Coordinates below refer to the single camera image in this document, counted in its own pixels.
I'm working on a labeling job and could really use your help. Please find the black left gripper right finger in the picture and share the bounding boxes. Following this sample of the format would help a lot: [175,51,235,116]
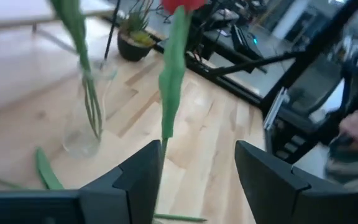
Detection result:
[234,140,311,224]

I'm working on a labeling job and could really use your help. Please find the black upright frame post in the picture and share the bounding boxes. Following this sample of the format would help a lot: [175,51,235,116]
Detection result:
[258,0,358,111]

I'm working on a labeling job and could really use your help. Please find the pink artificial tulip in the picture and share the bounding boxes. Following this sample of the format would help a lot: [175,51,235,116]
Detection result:
[48,0,104,141]

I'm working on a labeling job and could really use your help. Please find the black frame base rail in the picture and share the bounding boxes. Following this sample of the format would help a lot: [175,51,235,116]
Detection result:
[154,37,265,108]

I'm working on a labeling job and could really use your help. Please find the black side table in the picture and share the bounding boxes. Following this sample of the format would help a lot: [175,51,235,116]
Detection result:
[197,9,269,74]

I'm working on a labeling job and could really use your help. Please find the dark maroon artificial tulip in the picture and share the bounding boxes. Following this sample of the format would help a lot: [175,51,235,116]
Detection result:
[0,146,65,191]

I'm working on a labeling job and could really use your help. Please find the slim clear glass bottle vase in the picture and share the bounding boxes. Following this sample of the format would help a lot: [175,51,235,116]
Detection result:
[61,57,119,160]

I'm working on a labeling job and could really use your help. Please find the person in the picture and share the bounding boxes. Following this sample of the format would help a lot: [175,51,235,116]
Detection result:
[323,105,358,191]

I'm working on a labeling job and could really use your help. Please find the silver aluminium extrusion bars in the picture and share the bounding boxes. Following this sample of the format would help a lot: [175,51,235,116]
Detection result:
[262,88,288,131]

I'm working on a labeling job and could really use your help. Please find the black diagonal frame strut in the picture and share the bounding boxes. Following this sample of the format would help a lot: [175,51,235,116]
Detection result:
[208,51,296,77]

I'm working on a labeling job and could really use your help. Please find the black box with white labels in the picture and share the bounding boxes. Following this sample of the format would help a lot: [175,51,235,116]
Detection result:
[264,116,321,164]

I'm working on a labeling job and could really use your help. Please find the wooden shelf black metal frame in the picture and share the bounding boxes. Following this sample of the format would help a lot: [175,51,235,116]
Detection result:
[0,0,122,63]

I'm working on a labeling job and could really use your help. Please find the succulent plant in black pot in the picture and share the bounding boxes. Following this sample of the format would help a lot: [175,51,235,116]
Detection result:
[116,6,158,62]

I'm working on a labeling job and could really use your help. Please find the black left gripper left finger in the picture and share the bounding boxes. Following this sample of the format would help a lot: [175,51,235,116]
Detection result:
[79,139,163,224]

